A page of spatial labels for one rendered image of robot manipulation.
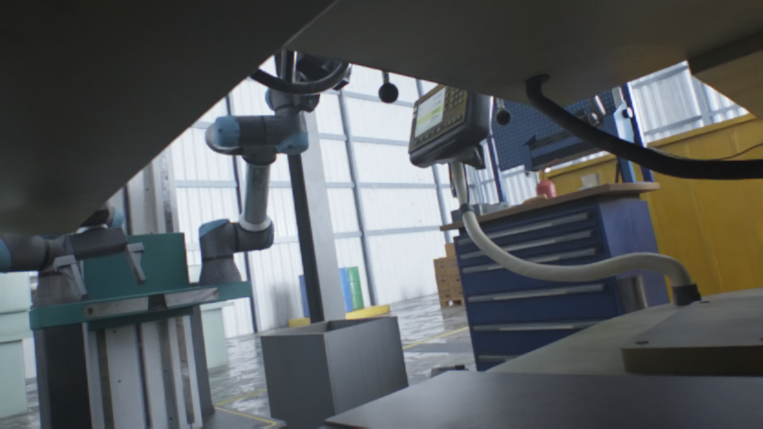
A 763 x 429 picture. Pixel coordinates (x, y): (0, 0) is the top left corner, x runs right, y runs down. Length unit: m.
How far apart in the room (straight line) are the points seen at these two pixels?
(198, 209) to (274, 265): 2.05
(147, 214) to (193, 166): 8.87
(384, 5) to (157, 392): 1.61
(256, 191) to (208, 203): 9.04
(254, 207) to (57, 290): 0.64
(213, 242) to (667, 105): 13.20
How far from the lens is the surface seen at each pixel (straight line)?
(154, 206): 1.95
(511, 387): 0.54
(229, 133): 1.16
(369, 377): 2.16
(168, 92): 0.26
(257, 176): 1.65
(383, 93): 0.78
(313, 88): 0.95
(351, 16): 0.60
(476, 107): 1.36
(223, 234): 1.79
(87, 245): 1.30
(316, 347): 2.07
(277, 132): 1.19
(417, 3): 0.60
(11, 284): 5.76
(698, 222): 3.14
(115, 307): 1.64
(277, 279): 11.14
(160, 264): 1.85
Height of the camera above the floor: 0.75
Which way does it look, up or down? 8 degrees up
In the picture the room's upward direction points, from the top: 9 degrees counter-clockwise
